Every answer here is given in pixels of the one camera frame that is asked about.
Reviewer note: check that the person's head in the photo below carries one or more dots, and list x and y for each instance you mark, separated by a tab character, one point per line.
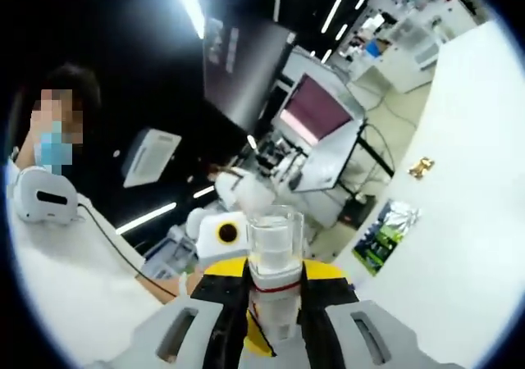
88	86

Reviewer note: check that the blue bin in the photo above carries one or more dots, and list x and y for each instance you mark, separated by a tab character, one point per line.
376	49

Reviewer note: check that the green black skincare sachet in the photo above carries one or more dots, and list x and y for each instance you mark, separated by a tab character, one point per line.
381	242

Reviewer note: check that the white wristband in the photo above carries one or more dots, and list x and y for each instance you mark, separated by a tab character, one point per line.
185	285

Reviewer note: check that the red-lined white skincare bottle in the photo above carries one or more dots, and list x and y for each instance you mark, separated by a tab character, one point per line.
275	254

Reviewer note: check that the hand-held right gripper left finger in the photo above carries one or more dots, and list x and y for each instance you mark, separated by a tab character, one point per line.
229	324

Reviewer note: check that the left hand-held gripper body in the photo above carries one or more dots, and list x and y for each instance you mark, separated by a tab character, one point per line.
207	238

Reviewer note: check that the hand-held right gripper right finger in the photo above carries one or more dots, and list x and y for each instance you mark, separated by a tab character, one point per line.
324	332

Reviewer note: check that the hanging dark screen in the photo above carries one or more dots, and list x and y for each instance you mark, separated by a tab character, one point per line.
246	78

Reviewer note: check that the white low cabinet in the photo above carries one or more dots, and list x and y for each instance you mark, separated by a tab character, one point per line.
381	78

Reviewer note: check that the ceiling air conditioner unit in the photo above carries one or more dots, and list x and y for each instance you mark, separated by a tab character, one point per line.
152	158

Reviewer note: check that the bright ceiling light panel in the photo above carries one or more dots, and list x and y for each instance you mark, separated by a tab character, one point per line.
188	4

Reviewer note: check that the white-framed computer monitor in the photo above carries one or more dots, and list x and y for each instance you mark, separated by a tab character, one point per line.
316	106

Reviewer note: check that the white chest device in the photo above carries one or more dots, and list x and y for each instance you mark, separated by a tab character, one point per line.
41	188

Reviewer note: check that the white desk with black legs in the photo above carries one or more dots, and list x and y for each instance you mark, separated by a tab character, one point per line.
332	164

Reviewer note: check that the small gold skincare packet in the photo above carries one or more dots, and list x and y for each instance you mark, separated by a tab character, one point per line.
421	168

